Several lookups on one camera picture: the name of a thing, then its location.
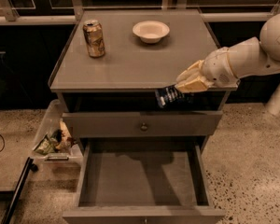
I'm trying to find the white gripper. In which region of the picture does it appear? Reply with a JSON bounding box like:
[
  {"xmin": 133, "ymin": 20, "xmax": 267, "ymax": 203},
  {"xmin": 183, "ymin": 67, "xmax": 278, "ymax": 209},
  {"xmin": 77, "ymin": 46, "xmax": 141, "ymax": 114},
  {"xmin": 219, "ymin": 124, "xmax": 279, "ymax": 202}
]
[{"xmin": 175, "ymin": 47, "xmax": 238, "ymax": 93}]

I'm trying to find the blue rxbar wrapper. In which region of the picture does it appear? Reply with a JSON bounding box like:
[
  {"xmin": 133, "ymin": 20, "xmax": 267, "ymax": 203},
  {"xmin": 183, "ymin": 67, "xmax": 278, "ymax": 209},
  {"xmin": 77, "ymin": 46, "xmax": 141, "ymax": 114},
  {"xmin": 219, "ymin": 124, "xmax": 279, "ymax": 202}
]
[{"xmin": 155, "ymin": 85, "xmax": 193, "ymax": 108}]

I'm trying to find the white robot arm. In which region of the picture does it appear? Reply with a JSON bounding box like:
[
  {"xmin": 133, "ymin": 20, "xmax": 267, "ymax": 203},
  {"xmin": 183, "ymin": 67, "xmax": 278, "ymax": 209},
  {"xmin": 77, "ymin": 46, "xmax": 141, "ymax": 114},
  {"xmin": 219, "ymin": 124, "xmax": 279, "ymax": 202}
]
[{"xmin": 175, "ymin": 14, "xmax": 280, "ymax": 93}]

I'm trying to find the grey top drawer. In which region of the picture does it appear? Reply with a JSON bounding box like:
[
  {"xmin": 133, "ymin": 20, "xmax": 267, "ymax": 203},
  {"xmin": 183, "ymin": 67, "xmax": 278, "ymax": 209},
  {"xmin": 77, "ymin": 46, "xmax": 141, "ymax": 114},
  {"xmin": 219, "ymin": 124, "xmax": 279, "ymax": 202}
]
[{"xmin": 63, "ymin": 111, "xmax": 222, "ymax": 138}]

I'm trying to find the grey drawer cabinet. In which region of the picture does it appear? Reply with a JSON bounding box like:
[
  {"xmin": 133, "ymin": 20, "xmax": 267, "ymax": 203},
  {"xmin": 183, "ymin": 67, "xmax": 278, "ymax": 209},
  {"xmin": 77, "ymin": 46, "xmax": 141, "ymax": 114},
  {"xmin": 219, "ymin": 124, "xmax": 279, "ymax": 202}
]
[{"xmin": 48, "ymin": 8, "xmax": 242, "ymax": 224}]

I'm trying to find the grey open middle drawer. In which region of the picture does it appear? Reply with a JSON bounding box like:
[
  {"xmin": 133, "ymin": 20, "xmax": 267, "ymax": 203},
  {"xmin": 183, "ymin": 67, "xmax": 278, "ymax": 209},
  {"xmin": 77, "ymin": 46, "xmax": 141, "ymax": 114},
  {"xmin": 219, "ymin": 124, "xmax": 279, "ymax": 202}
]
[{"xmin": 63, "ymin": 139, "xmax": 225, "ymax": 224}]

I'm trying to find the white paper bowl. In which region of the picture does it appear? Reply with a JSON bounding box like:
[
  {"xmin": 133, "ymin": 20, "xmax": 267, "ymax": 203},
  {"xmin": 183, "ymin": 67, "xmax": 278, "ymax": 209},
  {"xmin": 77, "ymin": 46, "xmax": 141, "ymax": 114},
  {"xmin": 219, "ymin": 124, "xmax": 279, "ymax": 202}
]
[{"xmin": 133, "ymin": 21, "xmax": 170, "ymax": 44}]

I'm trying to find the white metal window railing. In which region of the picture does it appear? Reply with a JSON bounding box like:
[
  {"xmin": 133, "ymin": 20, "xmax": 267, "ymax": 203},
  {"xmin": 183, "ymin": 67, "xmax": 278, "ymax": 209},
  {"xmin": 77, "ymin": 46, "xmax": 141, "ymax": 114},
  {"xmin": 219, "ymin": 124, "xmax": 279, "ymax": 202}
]
[{"xmin": 0, "ymin": 0, "xmax": 280, "ymax": 26}]

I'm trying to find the tan soda can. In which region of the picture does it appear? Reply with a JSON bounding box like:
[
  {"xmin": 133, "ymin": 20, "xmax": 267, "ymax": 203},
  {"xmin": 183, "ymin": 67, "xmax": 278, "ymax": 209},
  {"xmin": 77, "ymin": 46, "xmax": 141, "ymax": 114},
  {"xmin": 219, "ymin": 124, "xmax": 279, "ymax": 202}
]
[{"xmin": 83, "ymin": 20, "xmax": 105, "ymax": 58}]

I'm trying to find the crumpled tan snack wrapper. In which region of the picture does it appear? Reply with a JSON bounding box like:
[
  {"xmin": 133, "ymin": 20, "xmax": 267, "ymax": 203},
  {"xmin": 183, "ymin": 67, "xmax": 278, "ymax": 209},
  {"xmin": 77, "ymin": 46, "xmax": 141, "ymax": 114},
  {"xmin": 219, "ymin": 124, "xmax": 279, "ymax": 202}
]
[{"xmin": 55, "ymin": 121, "xmax": 75, "ymax": 153}]

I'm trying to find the clear plastic storage bin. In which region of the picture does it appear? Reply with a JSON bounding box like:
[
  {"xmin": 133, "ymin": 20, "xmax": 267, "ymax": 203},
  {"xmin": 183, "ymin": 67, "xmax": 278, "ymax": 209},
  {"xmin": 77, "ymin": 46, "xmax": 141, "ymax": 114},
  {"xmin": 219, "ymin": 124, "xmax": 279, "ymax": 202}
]
[{"xmin": 30, "ymin": 100, "xmax": 83, "ymax": 164}]

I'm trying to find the green snack bag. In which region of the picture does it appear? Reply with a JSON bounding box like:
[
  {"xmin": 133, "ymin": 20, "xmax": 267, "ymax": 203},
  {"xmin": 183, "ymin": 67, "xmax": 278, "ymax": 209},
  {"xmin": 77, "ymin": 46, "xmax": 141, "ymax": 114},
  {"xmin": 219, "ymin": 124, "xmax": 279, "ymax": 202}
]
[{"xmin": 35, "ymin": 135, "xmax": 58, "ymax": 155}]

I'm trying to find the black metal floor rail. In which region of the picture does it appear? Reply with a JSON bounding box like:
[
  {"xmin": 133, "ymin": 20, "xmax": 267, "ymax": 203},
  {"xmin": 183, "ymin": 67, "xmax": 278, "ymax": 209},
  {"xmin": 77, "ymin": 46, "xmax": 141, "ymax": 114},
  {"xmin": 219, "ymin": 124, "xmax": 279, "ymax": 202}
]
[{"xmin": 1, "ymin": 157, "xmax": 38, "ymax": 224}]

